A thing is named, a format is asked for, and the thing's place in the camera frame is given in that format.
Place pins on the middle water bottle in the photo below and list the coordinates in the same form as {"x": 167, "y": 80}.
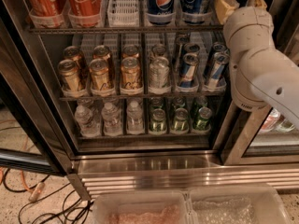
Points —
{"x": 112, "y": 119}

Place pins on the rear right green can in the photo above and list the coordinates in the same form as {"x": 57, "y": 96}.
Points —
{"x": 197, "y": 103}

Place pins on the red coca-cola can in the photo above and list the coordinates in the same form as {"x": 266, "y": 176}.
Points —
{"x": 49, "y": 11}
{"x": 86, "y": 12}

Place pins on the rear left red bull can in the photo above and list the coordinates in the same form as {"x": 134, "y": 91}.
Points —
{"x": 191, "y": 48}

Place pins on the cans behind right glass door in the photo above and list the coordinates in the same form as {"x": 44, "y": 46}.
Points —
{"x": 275, "y": 121}

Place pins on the left red coca-cola can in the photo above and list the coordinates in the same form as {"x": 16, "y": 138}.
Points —
{"x": 49, "y": 11}

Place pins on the empty white plastic can tray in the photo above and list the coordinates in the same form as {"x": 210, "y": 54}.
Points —
{"x": 121, "y": 13}

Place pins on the right clear plastic bin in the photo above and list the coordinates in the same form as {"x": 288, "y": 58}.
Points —
{"x": 237, "y": 205}

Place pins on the green can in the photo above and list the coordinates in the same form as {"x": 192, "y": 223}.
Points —
{"x": 157, "y": 123}
{"x": 156, "y": 103}
{"x": 197, "y": 103}
{"x": 178, "y": 102}
{"x": 179, "y": 123}
{"x": 202, "y": 119}

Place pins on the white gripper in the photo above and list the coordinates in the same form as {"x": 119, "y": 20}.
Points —
{"x": 249, "y": 20}

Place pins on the front left green can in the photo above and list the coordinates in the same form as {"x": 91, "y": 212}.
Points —
{"x": 157, "y": 123}

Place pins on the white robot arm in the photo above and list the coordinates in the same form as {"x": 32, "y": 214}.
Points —
{"x": 260, "y": 74}

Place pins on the open fridge glass door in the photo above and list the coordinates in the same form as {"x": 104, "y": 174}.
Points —
{"x": 27, "y": 107}

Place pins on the front right red bull can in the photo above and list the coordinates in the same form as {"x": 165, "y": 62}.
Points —
{"x": 215, "y": 69}

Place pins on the front silver can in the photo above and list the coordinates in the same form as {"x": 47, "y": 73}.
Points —
{"x": 159, "y": 70}

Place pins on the front left red bull can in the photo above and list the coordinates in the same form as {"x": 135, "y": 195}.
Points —
{"x": 188, "y": 70}

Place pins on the water bottle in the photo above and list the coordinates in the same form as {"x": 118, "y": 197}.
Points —
{"x": 88, "y": 125}
{"x": 112, "y": 119}
{"x": 135, "y": 121}

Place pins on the right water bottle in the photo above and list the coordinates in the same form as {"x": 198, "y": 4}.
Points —
{"x": 135, "y": 121}

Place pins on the gold can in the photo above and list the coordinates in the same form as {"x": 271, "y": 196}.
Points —
{"x": 104, "y": 52}
{"x": 131, "y": 73}
{"x": 70, "y": 75}
{"x": 99, "y": 70}
{"x": 76, "y": 54}
{"x": 130, "y": 51}

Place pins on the rear middle green can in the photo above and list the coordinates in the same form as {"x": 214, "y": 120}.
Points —
{"x": 178, "y": 102}

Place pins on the front left gold can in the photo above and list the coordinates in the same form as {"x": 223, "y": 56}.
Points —
{"x": 70, "y": 75}

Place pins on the rear left gold can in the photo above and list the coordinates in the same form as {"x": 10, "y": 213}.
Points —
{"x": 76, "y": 54}

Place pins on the left water bottle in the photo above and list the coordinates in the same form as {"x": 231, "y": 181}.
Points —
{"x": 88, "y": 125}

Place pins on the left clear plastic bin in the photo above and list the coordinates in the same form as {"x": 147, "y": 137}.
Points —
{"x": 141, "y": 207}

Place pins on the front middle green can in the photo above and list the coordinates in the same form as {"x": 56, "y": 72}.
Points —
{"x": 179, "y": 123}

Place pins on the rear right red bull can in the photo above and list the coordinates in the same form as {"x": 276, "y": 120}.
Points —
{"x": 216, "y": 49}

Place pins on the rear left green can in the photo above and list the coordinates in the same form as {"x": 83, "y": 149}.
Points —
{"x": 156, "y": 103}

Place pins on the front right green can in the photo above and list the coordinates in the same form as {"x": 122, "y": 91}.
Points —
{"x": 202, "y": 119}

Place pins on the rear silver can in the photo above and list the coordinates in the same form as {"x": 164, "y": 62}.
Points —
{"x": 158, "y": 50}

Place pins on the red bull can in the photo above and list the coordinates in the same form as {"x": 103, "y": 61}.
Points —
{"x": 216, "y": 49}
{"x": 215, "y": 69}
{"x": 188, "y": 70}
{"x": 191, "y": 48}

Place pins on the clear plastic bin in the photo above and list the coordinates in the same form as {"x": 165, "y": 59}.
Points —
{"x": 237, "y": 205}
{"x": 141, "y": 207}

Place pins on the stainless steel display fridge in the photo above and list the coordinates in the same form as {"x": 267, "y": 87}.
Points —
{"x": 231, "y": 152}

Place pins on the right red coca-cola can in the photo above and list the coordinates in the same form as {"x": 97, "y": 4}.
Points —
{"x": 86, "y": 12}

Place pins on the silver can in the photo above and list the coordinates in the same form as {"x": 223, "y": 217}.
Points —
{"x": 159, "y": 70}
{"x": 158, "y": 50}

